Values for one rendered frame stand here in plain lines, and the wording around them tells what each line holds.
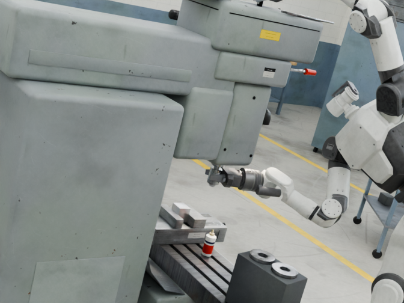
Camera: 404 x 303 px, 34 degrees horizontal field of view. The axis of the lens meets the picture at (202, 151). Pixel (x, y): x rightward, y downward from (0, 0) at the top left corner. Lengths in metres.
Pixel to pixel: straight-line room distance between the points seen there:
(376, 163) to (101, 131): 1.04
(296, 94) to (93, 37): 10.12
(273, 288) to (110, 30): 0.96
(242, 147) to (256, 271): 0.47
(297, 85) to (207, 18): 9.74
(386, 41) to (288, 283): 0.86
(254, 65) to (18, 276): 1.03
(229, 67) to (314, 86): 10.00
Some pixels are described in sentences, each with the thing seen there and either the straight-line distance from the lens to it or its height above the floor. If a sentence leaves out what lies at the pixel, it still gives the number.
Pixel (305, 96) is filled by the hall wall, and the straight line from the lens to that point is 12.11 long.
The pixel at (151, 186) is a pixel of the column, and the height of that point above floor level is 1.29.
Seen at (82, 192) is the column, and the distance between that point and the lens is 1.94.
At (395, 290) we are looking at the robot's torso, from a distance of 2.51.
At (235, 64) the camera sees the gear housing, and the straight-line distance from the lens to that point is 2.22.
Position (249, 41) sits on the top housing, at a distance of 2.22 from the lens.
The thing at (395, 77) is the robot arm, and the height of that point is 1.77.
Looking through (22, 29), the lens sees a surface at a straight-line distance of 1.85.
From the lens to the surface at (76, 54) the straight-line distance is 1.93.
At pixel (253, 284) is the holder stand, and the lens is 2.23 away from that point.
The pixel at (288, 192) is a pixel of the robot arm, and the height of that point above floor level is 1.24.
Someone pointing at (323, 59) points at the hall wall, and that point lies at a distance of 12.15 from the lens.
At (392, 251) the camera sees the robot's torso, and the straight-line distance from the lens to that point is 2.52.
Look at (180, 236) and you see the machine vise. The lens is 2.64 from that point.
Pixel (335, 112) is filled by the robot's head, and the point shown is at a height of 1.58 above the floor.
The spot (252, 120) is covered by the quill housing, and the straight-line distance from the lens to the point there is 2.37.
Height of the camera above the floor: 1.98
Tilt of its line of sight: 16 degrees down
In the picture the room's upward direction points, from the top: 14 degrees clockwise
